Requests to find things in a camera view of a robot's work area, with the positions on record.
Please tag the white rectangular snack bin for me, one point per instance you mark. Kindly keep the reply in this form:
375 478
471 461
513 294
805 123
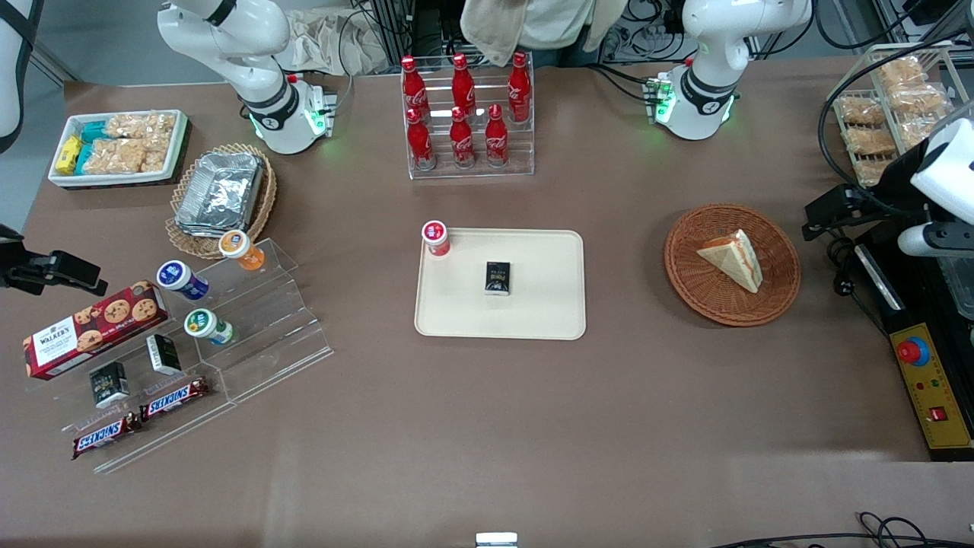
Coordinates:
179 144

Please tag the light wicker basket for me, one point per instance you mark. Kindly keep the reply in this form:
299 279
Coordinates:
262 205

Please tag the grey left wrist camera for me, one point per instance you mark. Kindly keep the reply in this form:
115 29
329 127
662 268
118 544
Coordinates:
932 240

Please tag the red cola bottle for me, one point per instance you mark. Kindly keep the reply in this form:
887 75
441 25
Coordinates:
462 141
519 87
496 139
463 84
420 141
415 87

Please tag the red yogurt cup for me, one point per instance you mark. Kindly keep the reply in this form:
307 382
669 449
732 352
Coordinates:
435 236

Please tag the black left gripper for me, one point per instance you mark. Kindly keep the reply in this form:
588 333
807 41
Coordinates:
883 193

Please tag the crumpled beige bag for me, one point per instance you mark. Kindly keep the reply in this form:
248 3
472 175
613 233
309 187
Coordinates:
327 42

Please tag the black Face tissue pack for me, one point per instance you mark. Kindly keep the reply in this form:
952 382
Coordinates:
109 384

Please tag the triangular wrapped sandwich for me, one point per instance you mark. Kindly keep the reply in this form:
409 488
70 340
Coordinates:
734 259

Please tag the red Walkers cookie box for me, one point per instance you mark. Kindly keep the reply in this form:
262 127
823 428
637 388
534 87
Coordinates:
91 331

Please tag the black yellow control box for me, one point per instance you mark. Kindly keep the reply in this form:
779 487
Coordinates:
936 396

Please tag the orange gum bottle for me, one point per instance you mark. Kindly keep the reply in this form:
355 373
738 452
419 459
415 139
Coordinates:
242 250

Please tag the clear bag of rice crackers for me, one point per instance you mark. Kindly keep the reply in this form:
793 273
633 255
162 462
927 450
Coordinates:
141 125
114 156
156 160

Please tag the clear acrylic stepped shelf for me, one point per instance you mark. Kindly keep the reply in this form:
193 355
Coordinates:
266 320

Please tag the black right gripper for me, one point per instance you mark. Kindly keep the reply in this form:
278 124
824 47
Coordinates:
17 269

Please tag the green gum bottle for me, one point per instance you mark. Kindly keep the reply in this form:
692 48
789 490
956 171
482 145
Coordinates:
207 327

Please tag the small black box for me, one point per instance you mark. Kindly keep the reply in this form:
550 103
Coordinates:
498 278

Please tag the teal snack packet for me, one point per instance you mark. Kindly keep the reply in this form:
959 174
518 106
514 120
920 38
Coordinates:
82 158
93 132

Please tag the black white-sided small pack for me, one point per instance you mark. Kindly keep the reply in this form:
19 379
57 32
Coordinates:
163 354

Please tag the clear acrylic bottle rack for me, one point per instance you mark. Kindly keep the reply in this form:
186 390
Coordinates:
468 173

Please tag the yellow snack packet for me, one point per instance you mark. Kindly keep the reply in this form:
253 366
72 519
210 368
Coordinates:
68 154

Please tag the stack of foil trays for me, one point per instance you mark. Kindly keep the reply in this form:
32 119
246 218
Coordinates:
221 194

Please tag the red emergency stop button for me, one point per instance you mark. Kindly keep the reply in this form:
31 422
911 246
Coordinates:
913 352

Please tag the blue gum bottle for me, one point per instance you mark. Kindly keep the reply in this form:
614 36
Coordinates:
181 279

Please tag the brown wicker basket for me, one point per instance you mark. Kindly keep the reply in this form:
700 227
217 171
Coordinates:
700 297

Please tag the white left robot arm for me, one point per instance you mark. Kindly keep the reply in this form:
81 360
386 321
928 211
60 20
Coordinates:
730 30

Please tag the clear bag of fried pastry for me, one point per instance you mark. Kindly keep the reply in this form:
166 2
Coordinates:
917 131
870 141
919 99
902 72
861 110
871 173

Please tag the person in beige jacket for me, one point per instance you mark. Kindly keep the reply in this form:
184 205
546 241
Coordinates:
548 23

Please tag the Snickers chocolate bar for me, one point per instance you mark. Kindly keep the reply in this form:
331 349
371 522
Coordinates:
173 399
106 435

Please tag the beige plastic tray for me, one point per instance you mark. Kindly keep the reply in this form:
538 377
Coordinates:
548 304

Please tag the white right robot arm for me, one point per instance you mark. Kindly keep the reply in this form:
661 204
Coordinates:
228 30

